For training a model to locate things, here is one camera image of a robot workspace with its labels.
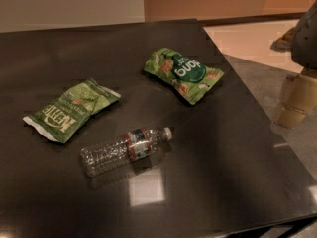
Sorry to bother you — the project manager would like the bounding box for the green snack bag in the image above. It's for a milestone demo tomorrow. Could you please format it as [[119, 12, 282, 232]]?
[[144, 48, 224, 105]]

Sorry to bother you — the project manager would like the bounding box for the clear plastic water bottle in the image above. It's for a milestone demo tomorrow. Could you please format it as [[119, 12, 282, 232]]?
[[80, 127, 173, 178]]

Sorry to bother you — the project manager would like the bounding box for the green Kettle chips bag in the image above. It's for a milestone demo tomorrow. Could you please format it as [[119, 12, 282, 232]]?
[[23, 79, 121, 143]]

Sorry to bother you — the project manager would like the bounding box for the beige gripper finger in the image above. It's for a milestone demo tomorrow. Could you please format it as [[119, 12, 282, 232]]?
[[275, 68, 317, 128]]

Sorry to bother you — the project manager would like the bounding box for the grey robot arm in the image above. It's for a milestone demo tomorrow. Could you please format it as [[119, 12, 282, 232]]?
[[270, 1, 317, 128]]

